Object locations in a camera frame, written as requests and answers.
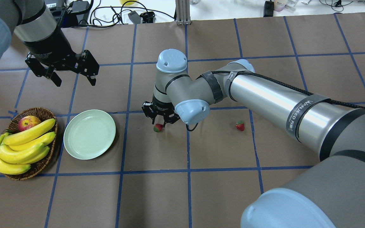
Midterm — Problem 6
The red apple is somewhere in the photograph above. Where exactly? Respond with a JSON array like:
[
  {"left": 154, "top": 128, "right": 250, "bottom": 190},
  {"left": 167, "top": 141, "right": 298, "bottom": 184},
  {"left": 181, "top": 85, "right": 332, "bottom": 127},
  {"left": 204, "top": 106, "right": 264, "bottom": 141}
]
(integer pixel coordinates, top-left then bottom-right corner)
[{"left": 18, "top": 115, "right": 42, "bottom": 132}]

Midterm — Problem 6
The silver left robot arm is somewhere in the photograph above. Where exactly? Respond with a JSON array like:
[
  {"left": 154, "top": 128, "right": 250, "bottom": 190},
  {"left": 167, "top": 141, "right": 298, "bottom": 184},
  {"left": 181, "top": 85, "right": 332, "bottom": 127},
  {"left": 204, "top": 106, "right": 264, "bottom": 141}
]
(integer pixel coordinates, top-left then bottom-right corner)
[{"left": 0, "top": 0, "right": 99, "bottom": 87}]

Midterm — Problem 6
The woven wicker basket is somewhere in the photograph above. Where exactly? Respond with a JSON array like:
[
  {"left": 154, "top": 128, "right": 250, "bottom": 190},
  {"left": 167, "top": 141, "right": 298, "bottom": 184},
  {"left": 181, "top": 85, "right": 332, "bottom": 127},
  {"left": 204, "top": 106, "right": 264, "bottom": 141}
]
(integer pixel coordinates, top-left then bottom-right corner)
[{"left": 2, "top": 107, "right": 59, "bottom": 181}]

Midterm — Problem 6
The red strawberry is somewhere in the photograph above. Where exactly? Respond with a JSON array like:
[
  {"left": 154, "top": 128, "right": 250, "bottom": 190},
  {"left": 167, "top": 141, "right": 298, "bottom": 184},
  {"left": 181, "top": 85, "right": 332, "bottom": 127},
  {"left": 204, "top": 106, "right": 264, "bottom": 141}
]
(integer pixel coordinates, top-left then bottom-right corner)
[
  {"left": 235, "top": 121, "right": 245, "bottom": 131},
  {"left": 153, "top": 123, "right": 163, "bottom": 133}
]

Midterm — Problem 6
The aluminium frame post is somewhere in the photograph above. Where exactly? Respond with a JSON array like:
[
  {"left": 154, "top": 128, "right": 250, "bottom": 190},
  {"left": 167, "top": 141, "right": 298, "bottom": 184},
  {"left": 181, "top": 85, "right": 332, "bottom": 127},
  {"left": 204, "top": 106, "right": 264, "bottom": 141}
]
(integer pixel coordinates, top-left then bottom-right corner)
[{"left": 175, "top": 0, "right": 191, "bottom": 25}]

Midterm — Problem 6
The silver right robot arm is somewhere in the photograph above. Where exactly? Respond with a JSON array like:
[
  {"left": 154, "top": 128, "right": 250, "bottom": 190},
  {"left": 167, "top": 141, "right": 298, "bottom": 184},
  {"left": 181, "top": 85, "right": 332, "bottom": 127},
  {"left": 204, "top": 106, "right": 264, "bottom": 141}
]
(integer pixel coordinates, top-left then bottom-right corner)
[{"left": 142, "top": 49, "right": 365, "bottom": 228}]

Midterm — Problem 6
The light green plate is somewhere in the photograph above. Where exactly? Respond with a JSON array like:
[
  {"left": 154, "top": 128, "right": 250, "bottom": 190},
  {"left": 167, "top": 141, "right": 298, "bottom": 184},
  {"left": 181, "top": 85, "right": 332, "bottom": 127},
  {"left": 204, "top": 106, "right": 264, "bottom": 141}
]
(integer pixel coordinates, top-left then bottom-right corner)
[{"left": 63, "top": 110, "right": 116, "bottom": 160}]

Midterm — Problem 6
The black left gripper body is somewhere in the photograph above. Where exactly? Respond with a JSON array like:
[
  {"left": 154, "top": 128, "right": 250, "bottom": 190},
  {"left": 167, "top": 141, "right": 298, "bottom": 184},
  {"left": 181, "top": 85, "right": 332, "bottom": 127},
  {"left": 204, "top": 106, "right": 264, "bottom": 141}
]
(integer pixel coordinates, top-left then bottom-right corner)
[{"left": 25, "top": 50, "right": 100, "bottom": 79}]

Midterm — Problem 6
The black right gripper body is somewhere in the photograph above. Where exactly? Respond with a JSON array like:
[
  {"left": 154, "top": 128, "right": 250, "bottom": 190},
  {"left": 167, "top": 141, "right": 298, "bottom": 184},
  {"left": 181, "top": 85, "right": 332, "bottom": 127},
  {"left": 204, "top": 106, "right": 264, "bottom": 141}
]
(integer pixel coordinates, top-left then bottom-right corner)
[{"left": 142, "top": 101, "right": 181, "bottom": 124}]

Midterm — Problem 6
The yellow banana bunch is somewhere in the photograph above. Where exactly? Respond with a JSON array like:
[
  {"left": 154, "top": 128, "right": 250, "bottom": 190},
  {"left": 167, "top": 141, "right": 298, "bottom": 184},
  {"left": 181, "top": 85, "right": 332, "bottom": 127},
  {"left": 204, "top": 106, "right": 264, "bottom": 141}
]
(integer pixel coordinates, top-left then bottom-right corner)
[{"left": 0, "top": 118, "right": 56, "bottom": 175}]

